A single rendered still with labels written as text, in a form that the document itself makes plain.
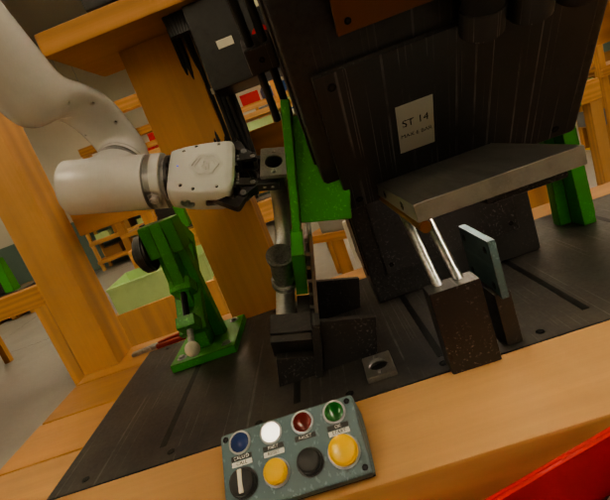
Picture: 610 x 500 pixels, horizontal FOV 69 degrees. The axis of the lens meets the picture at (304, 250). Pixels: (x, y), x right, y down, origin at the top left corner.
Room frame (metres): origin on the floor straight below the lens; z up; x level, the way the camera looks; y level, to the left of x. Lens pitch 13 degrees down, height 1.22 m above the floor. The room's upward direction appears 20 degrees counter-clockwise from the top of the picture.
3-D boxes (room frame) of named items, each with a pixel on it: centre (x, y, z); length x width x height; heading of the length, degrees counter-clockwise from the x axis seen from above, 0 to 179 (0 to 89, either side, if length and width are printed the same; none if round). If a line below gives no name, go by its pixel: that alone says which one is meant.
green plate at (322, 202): (0.63, -0.05, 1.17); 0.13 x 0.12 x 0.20; 86
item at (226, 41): (0.90, -0.03, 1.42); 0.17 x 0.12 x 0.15; 86
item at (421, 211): (0.58, -0.20, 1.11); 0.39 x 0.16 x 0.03; 176
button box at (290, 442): (0.40, 0.08, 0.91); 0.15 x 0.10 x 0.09; 86
